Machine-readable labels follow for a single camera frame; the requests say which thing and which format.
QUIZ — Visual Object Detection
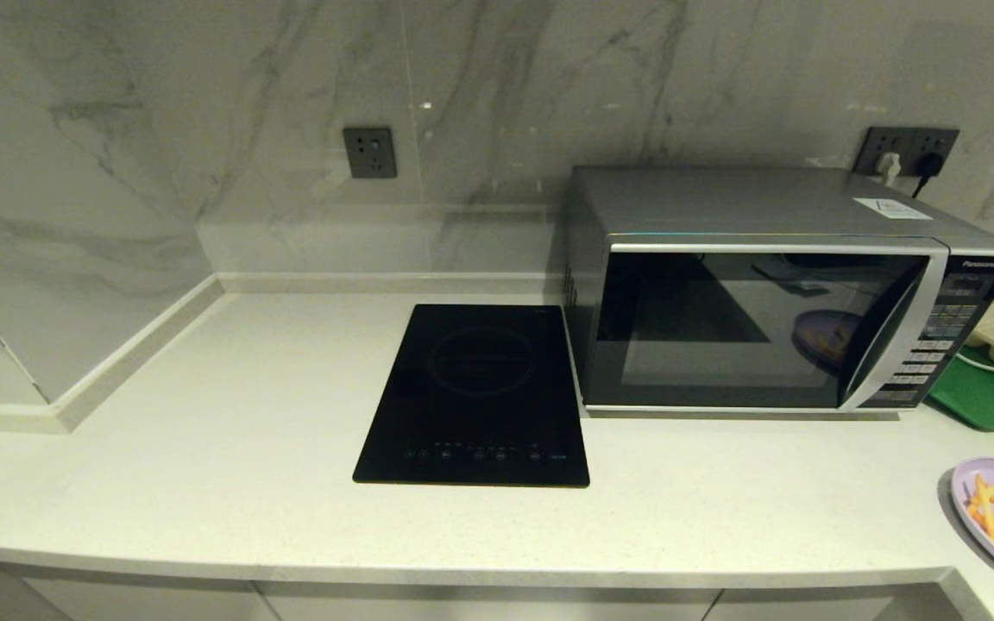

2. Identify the silver microwave oven body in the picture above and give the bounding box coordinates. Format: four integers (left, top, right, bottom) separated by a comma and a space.
564, 166, 994, 420

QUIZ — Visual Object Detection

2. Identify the black induction cooktop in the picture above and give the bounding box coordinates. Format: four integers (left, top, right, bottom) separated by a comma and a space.
352, 304, 591, 489

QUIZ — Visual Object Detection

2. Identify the white counter cabinet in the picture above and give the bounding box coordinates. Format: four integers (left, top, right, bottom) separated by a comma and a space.
0, 556, 994, 621

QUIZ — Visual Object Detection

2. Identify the green plastic tray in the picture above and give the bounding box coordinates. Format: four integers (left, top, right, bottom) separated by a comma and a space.
927, 345, 994, 432

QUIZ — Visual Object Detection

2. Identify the grey single wall socket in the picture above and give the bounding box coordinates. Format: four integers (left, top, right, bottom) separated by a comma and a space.
343, 127, 398, 179

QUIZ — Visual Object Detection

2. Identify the grey double wall socket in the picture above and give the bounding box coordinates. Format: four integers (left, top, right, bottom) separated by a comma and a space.
855, 127, 960, 177

